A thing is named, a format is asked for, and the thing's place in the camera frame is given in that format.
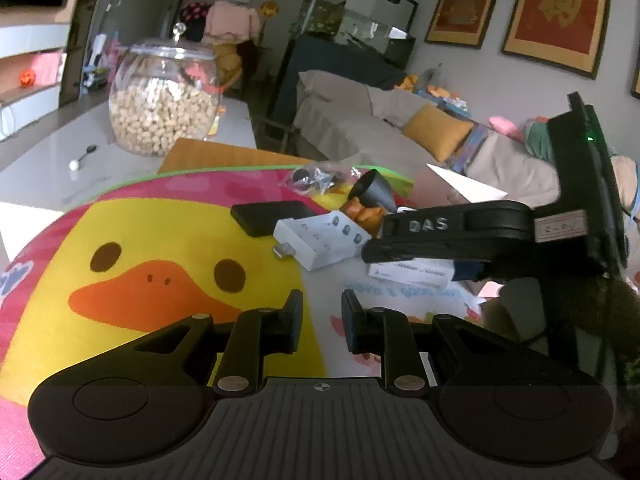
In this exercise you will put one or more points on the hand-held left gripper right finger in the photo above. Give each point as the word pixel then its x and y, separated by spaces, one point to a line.
pixel 351 322

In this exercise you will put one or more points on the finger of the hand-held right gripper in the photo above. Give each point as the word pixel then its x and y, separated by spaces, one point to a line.
pixel 440 240

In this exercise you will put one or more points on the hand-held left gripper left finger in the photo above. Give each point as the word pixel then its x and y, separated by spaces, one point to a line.
pixel 294 322

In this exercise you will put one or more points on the white battery charger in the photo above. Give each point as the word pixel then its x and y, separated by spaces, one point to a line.
pixel 320 245

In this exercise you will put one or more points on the black power bank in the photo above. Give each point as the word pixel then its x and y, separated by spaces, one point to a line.
pixel 265 217

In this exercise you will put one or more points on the white paper booklet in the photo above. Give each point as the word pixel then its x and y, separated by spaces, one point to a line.
pixel 410 271

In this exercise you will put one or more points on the beige tied bundle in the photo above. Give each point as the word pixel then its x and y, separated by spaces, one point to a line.
pixel 625 175

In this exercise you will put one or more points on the green garment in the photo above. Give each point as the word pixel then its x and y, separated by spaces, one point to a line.
pixel 537 140

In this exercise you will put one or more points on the orange toy figure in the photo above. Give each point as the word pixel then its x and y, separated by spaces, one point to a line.
pixel 362 214

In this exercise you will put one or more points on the black cone cup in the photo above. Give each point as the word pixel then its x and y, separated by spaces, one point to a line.
pixel 375 187

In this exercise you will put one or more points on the pink plush item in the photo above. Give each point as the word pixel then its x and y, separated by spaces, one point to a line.
pixel 504 125

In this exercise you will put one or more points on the striped colourful cushion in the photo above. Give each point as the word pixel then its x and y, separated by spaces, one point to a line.
pixel 472 145

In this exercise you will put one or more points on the yellow cushion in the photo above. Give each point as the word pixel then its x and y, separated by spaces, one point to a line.
pixel 437 132

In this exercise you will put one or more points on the clear plastic bag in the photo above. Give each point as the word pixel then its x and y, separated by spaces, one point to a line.
pixel 315 177

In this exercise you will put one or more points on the pile of colourful toys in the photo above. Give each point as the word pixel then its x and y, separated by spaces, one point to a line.
pixel 440 96

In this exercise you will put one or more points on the beige covered sofa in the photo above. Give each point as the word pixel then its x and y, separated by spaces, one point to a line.
pixel 350 125

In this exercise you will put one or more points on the cartoon duck play mat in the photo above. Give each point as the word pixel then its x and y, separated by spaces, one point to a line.
pixel 150 230

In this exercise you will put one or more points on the large red framed picture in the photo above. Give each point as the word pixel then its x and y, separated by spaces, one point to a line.
pixel 555 10

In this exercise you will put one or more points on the brown cardboard sheet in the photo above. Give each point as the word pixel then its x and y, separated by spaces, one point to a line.
pixel 210 155

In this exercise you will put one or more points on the wooden stool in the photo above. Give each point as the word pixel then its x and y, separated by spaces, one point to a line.
pixel 275 132

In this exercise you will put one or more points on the small red framed picture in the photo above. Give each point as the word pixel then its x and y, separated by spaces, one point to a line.
pixel 465 0

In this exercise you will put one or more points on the dark blue cabinet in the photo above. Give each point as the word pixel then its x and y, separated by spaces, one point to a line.
pixel 320 60

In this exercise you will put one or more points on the glass fish tank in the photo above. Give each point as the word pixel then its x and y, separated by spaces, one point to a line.
pixel 345 22

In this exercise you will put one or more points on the glass jar of nuts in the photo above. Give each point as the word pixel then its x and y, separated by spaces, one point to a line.
pixel 160 110

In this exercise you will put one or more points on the yellow garment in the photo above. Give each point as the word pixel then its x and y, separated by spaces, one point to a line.
pixel 227 62

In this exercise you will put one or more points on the small spoon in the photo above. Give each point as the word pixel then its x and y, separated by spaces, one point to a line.
pixel 82 156

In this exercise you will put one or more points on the pink garment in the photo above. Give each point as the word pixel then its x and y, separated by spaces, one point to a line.
pixel 230 20

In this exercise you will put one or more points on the black floral bag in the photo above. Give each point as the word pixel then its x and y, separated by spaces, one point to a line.
pixel 194 15

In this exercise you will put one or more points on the orange pumpkin ornament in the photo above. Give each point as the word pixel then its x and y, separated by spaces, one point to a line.
pixel 27 77

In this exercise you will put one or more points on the white wall shelf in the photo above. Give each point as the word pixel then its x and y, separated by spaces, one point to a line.
pixel 30 50

